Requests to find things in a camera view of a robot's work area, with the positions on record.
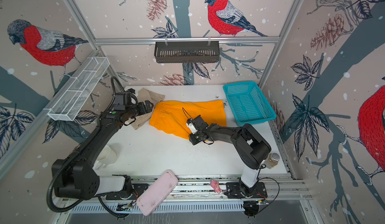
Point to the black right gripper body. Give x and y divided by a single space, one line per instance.
197 136

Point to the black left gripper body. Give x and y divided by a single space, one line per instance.
141 109

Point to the beige drawstring shorts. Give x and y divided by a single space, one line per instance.
149 99

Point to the orange shorts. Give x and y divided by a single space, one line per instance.
171 116

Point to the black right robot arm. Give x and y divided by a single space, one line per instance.
251 147

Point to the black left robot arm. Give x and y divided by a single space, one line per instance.
74 177

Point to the small pink crumpled object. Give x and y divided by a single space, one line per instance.
216 186

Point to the teal plastic basket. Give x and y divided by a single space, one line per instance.
248 103

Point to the white mug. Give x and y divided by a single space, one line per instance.
106 157

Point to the glass jar brown contents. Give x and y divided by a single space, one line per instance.
272 160

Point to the pink flat case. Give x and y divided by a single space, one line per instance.
157 193

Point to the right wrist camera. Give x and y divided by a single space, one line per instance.
196 125

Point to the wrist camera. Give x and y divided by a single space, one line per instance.
124 101
196 125

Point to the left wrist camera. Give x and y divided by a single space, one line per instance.
124 101

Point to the black hanging wire basket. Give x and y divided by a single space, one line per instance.
187 52

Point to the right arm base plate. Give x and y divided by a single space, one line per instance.
238 190

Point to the aluminium horizontal frame bar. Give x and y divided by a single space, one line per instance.
150 41

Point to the white wire mesh shelf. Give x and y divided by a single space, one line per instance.
81 86

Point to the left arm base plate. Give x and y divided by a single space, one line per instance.
132 192

